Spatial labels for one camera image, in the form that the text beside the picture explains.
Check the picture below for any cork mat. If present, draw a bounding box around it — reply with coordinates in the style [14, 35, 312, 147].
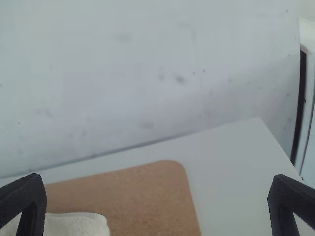
[43, 159, 202, 236]

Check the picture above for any pale towel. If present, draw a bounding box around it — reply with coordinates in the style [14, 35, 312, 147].
[0, 211, 110, 236]

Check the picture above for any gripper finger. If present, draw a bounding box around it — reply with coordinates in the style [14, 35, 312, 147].
[266, 174, 315, 236]
[0, 173, 48, 236]

